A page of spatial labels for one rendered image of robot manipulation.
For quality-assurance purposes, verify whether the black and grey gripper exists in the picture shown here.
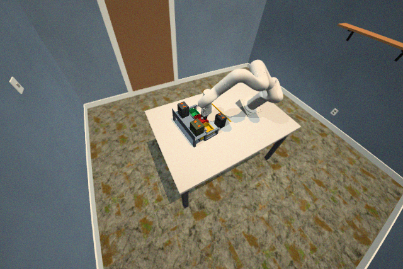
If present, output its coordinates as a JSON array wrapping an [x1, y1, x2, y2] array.
[[201, 107, 212, 120]]

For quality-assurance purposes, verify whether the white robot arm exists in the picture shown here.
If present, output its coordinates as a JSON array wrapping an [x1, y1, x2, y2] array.
[[198, 60, 283, 113]]

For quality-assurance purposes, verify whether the dark grey metal shelf rack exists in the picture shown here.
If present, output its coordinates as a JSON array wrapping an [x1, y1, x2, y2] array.
[[172, 109, 220, 147]]

